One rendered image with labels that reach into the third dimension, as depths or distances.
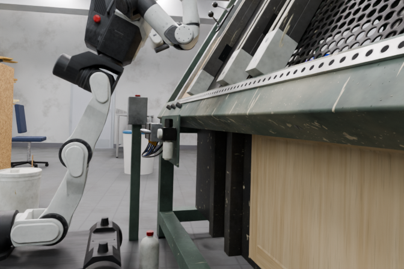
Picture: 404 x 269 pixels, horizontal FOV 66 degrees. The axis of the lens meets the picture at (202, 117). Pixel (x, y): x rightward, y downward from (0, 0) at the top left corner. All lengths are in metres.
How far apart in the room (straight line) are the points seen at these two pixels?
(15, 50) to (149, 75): 3.49
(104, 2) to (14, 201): 1.67
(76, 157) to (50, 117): 7.52
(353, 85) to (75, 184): 1.29
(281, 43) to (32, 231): 1.27
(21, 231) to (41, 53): 7.87
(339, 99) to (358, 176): 0.35
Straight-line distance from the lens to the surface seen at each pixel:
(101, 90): 1.49
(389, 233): 0.76
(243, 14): 1.61
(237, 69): 1.03
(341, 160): 0.83
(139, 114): 2.01
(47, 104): 9.03
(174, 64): 8.69
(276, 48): 0.83
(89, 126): 1.53
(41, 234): 1.58
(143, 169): 4.55
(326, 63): 0.56
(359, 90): 0.46
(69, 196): 1.57
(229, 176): 1.38
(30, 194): 2.68
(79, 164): 1.50
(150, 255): 1.73
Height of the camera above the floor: 0.78
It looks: 1 degrees up
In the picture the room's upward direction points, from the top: 2 degrees clockwise
